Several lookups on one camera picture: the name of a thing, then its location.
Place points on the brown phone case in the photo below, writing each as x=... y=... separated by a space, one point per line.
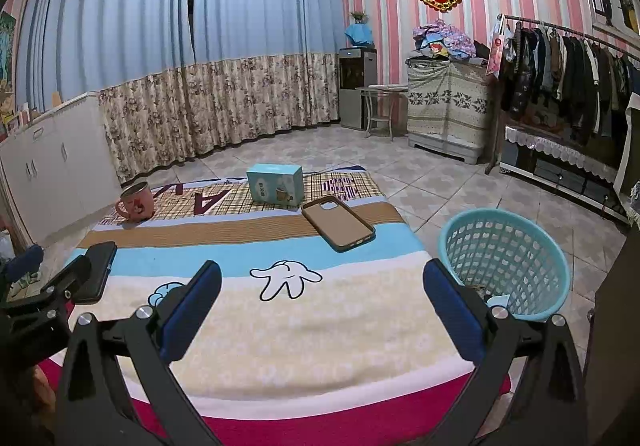
x=337 y=223

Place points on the blue floral curtain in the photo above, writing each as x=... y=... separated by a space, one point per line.
x=265 y=26
x=115 y=26

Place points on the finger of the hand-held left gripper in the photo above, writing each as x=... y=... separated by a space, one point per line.
x=100 y=271
x=22 y=261

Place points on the white cabinet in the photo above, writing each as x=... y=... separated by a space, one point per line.
x=60 y=161

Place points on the low cabinet with lace cloth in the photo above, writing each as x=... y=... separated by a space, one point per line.
x=560 y=176

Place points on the grey water dispenser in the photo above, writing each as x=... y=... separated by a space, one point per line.
x=352 y=91

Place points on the person's left hand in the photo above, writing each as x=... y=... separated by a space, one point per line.
x=42 y=391

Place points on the pile of colourful clothes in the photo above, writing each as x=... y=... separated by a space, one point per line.
x=445 y=38

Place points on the teal cardboard box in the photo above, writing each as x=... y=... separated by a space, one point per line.
x=275 y=186

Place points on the pink white hanging bag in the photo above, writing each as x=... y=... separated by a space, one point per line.
x=497 y=48

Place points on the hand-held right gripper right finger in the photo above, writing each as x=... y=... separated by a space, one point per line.
x=452 y=311

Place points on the blue cloth cover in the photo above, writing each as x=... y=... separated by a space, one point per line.
x=360 y=35

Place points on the light blue plastic basket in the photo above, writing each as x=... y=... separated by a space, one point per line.
x=505 y=246

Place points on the wall poster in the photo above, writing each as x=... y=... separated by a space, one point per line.
x=6 y=51

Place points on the small white side table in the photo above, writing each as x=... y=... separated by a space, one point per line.
x=382 y=88

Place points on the metal clothes rack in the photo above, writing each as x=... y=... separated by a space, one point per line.
x=491 y=136

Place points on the pink mug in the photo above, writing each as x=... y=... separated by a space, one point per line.
x=137 y=203

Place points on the row of hanging clothes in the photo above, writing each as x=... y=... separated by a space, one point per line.
x=575 y=71

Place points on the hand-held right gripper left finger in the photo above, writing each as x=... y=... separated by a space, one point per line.
x=192 y=311

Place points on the blue patterned fringed cloth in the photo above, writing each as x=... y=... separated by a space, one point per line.
x=635 y=206

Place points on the patterned cloth covered cabinet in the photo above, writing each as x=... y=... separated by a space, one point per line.
x=445 y=111

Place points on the striped cartoon blanket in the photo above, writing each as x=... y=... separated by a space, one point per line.
x=300 y=326

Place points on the magenta bed sheet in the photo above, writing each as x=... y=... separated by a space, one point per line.
x=310 y=426

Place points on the small potted plant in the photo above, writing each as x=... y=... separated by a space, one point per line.
x=359 y=17

